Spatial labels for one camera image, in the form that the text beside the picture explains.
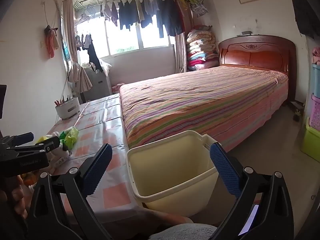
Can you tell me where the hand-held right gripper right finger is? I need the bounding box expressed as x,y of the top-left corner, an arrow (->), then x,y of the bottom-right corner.
209,142 -> 294,240

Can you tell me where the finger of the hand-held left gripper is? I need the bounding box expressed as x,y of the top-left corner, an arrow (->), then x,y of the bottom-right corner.
10,132 -> 34,146
35,137 -> 61,153

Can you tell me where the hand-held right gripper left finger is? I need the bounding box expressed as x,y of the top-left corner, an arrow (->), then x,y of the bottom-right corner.
26,144 -> 118,240

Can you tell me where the green plastic bag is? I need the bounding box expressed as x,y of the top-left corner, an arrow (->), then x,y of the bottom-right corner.
60,127 -> 79,151

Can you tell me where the cream plastic trash bin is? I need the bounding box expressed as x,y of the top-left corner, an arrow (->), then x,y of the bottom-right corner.
126,130 -> 220,218

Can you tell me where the person's left hand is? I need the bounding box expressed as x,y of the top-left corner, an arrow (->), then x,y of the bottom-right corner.
7,176 -> 28,220

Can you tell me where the small orange scrap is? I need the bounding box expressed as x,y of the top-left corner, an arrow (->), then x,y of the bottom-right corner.
21,172 -> 38,186

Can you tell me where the white round utensil holder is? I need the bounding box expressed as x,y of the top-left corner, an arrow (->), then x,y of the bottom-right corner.
54,95 -> 81,120

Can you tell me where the bundle of red sticks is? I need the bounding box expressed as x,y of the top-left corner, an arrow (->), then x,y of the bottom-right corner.
55,95 -> 73,105

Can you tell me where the checkered plastic tablecloth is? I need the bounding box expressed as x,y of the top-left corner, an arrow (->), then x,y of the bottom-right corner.
46,94 -> 140,220

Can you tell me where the person's grey trouser leg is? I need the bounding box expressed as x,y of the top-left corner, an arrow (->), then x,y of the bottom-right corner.
147,224 -> 218,240

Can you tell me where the tied striped curtain bundle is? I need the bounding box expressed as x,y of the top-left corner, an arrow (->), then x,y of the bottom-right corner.
68,61 -> 93,93

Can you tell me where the bed with striped sheet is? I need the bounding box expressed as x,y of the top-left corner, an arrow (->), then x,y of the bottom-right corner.
119,66 -> 289,153

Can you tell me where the standing air conditioner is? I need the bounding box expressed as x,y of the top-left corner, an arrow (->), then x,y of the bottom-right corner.
84,67 -> 112,101

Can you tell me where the green storage bin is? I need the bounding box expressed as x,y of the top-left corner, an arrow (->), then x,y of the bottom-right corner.
301,117 -> 320,163

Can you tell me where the black hanging garment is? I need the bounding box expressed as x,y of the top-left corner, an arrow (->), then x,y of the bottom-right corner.
87,40 -> 103,72

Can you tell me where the pink storage basket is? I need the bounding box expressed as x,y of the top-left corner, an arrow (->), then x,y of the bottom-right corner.
309,94 -> 320,131

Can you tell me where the small rack of hanging underwear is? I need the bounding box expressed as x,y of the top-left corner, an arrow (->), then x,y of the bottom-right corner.
75,31 -> 93,52

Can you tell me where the striped window curtain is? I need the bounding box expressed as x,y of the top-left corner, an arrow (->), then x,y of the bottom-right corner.
174,5 -> 188,73
62,0 -> 78,63

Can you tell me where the wooden headboard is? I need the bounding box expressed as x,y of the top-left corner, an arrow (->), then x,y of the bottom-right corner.
218,35 -> 297,100

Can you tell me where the stack of folded quilts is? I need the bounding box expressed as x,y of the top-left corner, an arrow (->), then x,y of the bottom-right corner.
185,25 -> 219,72

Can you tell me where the window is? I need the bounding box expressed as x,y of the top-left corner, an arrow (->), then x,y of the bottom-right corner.
75,12 -> 175,58

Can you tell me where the blue storage bin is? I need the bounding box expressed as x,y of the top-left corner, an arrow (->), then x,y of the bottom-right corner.
312,64 -> 320,98

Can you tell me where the row of dark hanging clothes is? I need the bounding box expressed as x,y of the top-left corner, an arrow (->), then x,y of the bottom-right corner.
100,0 -> 186,38

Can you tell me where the floral hanging garment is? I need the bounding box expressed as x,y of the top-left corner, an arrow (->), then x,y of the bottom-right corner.
189,0 -> 209,18

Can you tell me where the white cable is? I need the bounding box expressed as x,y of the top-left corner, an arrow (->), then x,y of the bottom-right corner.
58,76 -> 72,120

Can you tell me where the pink cloth on wall hook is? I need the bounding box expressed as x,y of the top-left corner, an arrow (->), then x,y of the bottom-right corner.
44,25 -> 61,59

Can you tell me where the wire shelf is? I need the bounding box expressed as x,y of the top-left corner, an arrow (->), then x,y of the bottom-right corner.
73,1 -> 97,18

